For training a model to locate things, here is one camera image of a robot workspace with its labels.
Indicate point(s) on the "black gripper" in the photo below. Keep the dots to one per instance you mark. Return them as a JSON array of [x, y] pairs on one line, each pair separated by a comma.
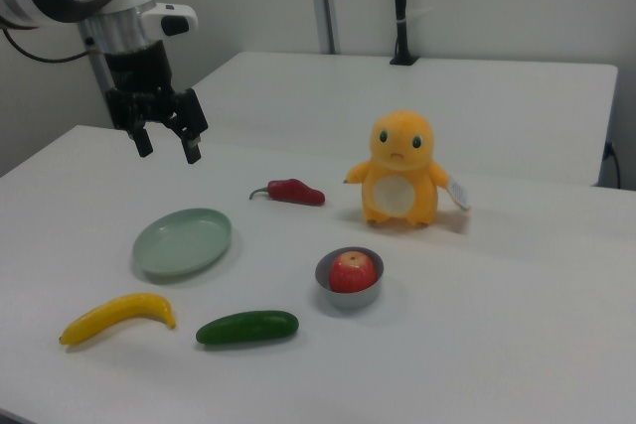
[[139, 66]]

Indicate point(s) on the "yellow plastic banana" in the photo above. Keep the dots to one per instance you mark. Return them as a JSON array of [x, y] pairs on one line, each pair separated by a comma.
[[119, 315]]

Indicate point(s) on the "pale green plastic plate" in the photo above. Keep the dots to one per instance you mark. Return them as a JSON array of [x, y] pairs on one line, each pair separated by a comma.
[[181, 241]]

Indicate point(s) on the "red chili pepper toy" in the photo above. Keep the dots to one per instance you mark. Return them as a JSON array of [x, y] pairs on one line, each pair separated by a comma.
[[293, 191]]

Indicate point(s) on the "green plastic cucumber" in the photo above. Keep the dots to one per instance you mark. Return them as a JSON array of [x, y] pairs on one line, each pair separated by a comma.
[[248, 327]]

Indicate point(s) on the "red plastic apple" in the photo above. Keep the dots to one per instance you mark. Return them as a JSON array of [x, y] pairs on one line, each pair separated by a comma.
[[352, 272]]

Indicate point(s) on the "orange plush dinosaur toy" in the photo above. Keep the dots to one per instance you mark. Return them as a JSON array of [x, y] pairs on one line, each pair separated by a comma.
[[397, 176]]

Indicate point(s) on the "grey metal bowl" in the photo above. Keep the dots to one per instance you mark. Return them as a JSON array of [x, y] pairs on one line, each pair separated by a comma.
[[348, 297]]

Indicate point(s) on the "white paper toy tag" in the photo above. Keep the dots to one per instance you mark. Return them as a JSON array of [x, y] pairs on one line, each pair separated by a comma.
[[459, 193]]

